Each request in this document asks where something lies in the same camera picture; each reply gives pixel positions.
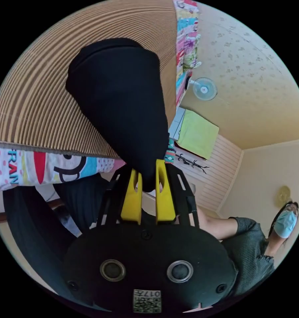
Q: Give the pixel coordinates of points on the bed with woven mat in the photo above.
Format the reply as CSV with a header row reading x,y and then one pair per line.
x,y
40,87

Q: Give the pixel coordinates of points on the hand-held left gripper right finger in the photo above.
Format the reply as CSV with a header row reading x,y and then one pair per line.
x,y
165,198

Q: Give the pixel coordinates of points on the person's left forearm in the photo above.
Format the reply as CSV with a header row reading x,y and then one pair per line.
x,y
214,224

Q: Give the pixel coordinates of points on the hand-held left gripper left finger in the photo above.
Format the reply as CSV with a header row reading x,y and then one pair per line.
x,y
131,198

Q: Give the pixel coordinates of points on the black coat rack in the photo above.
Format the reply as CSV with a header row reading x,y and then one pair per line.
x,y
192,163

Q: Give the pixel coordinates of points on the white wall fan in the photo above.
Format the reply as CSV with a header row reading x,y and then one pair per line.
x,y
204,89

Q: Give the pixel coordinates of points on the black pants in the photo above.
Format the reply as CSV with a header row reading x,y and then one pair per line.
x,y
119,104

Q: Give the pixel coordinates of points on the cabinet with green cloth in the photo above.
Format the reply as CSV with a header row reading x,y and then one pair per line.
x,y
197,131

